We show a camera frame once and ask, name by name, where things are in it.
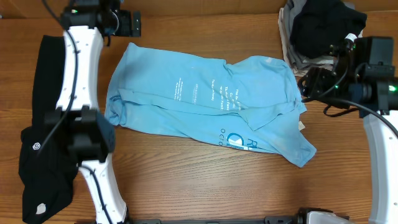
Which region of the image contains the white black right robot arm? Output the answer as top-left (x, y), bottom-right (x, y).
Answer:
top-left (298, 34), bottom-right (397, 223)

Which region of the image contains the black folded garment on stack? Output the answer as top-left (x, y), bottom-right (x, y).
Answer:
top-left (290, 0), bottom-right (368, 59)

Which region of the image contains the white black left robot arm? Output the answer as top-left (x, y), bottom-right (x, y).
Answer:
top-left (45, 0), bottom-right (141, 224)

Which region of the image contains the black garment with white logo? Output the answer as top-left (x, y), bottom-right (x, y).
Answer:
top-left (19, 35), bottom-right (77, 223)

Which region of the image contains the brown cardboard backboard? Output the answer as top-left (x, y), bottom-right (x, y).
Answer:
top-left (0, 0), bottom-right (398, 19)

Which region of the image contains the grey folded clothes stack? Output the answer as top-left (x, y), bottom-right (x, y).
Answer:
top-left (278, 0), bottom-right (363, 77)

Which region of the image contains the black base rail with mounts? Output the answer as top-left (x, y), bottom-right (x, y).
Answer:
top-left (121, 208), bottom-right (354, 224)

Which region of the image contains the light blue printed t-shirt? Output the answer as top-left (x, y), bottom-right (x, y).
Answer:
top-left (105, 44), bottom-right (316, 167)

